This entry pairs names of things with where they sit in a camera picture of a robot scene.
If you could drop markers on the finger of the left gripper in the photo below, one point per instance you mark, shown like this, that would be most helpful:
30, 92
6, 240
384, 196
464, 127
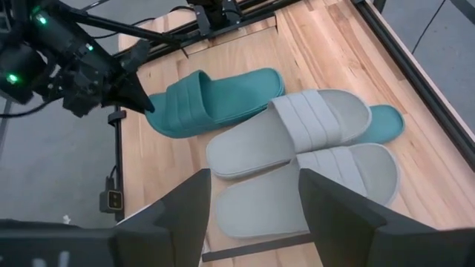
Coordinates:
130, 96
138, 55

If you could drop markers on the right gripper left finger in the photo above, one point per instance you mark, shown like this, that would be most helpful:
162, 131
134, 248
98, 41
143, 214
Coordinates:
167, 230

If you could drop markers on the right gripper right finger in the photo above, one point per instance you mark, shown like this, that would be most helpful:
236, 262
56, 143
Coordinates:
345, 230

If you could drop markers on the grey slide sandal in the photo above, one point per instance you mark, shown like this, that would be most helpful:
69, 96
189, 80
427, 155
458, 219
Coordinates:
259, 207
259, 141

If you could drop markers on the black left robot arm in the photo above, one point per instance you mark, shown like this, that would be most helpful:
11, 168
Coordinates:
55, 33

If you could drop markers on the black control box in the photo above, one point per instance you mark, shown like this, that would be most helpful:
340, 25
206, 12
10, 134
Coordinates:
111, 198

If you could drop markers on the black table frame rail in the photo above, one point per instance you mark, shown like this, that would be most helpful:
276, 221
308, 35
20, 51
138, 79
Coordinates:
408, 70

